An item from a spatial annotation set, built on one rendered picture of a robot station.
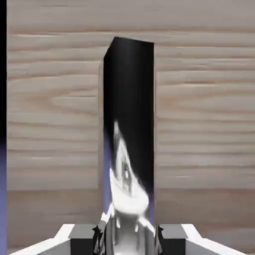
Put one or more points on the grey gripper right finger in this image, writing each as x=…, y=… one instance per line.
x=175, y=239

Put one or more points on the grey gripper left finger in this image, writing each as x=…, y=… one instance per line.
x=79, y=239

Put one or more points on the light wood cabinet door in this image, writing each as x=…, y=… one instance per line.
x=49, y=119

